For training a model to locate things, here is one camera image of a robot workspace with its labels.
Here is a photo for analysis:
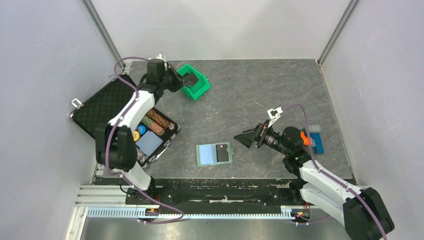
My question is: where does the white toothed cable strip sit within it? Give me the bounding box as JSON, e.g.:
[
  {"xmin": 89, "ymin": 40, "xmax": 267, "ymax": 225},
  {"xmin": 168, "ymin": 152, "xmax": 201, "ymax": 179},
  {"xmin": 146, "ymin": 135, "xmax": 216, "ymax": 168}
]
[{"xmin": 86, "ymin": 206, "xmax": 295, "ymax": 220}]

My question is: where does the green card holder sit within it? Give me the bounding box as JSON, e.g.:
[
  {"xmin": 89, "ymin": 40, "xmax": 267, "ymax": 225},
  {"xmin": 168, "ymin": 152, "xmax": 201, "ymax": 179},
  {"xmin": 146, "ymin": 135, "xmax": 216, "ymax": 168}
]
[{"xmin": 196, "ymin": 141, "xmax": 234, "ymax": 167}]

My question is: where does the toy brick assembly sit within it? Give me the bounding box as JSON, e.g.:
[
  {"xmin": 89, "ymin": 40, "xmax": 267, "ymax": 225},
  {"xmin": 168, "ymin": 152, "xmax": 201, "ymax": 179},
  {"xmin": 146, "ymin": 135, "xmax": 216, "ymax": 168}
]
[{"xmin": 300, "ymin": 124, "xmax": 325, "ymax": 155}]

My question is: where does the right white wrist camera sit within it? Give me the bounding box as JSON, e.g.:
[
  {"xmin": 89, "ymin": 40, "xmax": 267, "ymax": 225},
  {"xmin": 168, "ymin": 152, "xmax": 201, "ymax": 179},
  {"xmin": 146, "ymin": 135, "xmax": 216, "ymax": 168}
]
[{"xmin": 266, "ymin": 106, "xmax": 284, "ymax": 128}]

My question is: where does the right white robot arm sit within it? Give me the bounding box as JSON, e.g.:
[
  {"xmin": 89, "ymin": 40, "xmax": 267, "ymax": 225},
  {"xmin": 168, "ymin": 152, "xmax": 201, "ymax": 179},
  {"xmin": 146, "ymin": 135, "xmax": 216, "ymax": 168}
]
[{"xmin": 234, "ymin": 120, "xmax": 395, "ymax": 240}]

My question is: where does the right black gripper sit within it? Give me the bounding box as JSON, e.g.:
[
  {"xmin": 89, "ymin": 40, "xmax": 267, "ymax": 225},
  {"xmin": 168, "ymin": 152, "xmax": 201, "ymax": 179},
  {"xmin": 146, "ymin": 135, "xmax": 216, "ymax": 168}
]
[{"xmin": 233, "ymin": 119, "xmax": 290, "ymax": 156}]

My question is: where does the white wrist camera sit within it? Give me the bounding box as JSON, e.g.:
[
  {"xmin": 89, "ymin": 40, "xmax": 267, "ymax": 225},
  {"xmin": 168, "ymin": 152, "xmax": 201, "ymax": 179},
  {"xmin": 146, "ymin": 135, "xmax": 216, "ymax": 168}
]
[
  {"xmin": 154, "ymin": 53, "xmax": 168, "ymax": 64},
  {"xmin": 266, "ymin": 106, "xmax": 284, "ymax": 128}
]

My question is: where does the green plastic bin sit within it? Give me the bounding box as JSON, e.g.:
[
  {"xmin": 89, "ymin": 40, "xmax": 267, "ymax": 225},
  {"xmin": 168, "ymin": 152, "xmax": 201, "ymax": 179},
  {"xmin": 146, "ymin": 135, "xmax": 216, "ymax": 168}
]
[{"xmin": 177, "ymin": 63, "xmax": 211, "ymax": 101}]

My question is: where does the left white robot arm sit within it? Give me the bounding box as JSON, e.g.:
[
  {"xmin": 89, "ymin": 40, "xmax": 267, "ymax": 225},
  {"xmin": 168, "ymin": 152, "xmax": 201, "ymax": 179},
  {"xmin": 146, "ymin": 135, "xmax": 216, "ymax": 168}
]
[{"xmin": 95, "ymin": 55, "xmax": 191, "ymax": 204}]

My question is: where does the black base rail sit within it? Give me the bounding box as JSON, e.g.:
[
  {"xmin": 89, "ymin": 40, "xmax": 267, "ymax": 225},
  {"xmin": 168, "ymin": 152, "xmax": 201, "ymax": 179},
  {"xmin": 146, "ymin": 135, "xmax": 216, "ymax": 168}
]
[{"xmin": 119, "ymin": 178, "xmax": 310, "ymax": 216}]

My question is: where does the black poker chip case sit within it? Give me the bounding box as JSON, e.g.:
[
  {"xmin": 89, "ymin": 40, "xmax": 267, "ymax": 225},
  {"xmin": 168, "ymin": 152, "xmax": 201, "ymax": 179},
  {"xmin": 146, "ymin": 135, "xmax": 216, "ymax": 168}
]
[{"xmin": 69, "ymin": 78, "xmax": 180, "ymax": 168}]

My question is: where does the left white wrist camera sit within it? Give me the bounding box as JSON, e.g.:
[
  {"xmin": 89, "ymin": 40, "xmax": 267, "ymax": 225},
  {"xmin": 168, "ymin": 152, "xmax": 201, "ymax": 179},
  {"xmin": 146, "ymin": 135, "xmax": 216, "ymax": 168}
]
[{"xmin": 154, "ymin": 53, "xmax": 168, "ymax": 64}]

